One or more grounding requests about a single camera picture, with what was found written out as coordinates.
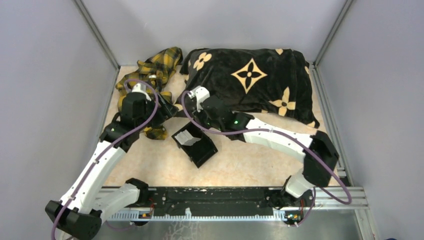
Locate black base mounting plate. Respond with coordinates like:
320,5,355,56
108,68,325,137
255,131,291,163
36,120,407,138
131,186,285,217

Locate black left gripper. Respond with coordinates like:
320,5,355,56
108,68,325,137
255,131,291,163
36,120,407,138
136,91,179,131

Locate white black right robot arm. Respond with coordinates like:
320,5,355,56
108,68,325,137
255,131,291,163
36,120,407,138
184,95,339,206

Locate aluminium front frame rail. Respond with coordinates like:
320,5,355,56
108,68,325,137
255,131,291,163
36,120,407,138
108,186,369,223

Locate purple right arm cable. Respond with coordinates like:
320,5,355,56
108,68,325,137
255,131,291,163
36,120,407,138
181,90,353,228

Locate white credit card stack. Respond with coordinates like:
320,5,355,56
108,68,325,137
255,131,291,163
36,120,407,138
174,130,201,147

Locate yellow plaid cloth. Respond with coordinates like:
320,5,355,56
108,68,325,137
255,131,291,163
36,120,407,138
115,46,184,141

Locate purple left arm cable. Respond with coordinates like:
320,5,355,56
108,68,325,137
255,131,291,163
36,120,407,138
50,78,159,240

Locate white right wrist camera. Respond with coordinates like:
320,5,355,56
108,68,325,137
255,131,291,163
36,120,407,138
188,86,210,113

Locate black floral pillow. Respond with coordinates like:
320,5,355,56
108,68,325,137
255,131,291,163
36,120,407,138
179,48,320,129

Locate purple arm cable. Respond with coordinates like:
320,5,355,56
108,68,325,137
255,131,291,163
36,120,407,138
50,78,159,240
181,90,353,228

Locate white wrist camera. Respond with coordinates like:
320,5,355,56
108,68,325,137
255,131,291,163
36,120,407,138
131,83,152,101
188,86,210,113

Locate black plastic card tray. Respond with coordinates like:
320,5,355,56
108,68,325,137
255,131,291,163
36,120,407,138
171,122,218,169

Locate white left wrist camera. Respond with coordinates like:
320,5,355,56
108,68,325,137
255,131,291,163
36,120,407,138
131,83,152,101

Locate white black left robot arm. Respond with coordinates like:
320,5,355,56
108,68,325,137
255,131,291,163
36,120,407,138
45,91,179,240

